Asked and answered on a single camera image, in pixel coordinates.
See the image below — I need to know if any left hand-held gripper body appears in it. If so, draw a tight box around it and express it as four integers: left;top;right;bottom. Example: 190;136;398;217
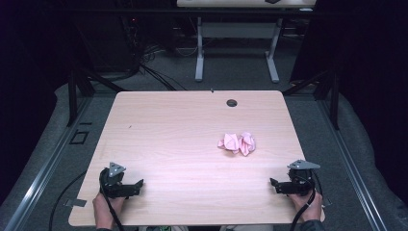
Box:
98;162;133;199

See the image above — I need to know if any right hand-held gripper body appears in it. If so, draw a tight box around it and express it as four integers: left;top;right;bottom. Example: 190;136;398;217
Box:
283;159;321;196

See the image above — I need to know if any person's right hand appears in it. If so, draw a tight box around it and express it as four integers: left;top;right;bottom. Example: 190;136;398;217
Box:
288;191;323;223

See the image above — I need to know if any person's left hand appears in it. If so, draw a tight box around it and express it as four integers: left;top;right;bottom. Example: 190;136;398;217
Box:
92;192;126;231

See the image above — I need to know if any grey tape piece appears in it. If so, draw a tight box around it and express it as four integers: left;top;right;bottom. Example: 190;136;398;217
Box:
63;198;88;208

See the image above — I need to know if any crumpled pink cloth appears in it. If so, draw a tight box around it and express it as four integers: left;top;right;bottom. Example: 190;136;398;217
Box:
217;131;257;158

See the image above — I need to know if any white desk with metal legs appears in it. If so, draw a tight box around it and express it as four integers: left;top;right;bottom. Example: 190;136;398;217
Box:
175;0;318;84

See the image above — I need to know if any aluminium floor rail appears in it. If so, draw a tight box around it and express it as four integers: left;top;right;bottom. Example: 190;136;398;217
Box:
3;95;94;231
316;97;389;231

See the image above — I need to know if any black cable on floor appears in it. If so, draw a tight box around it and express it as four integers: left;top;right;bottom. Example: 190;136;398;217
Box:
48;170;89;231

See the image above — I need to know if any black metal frame stand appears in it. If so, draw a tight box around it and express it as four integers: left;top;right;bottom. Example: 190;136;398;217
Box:
65;30;128;128
282;64;342;131

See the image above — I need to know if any bundle of black floor cables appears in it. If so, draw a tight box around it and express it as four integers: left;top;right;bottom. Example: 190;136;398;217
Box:
128;18;189;92

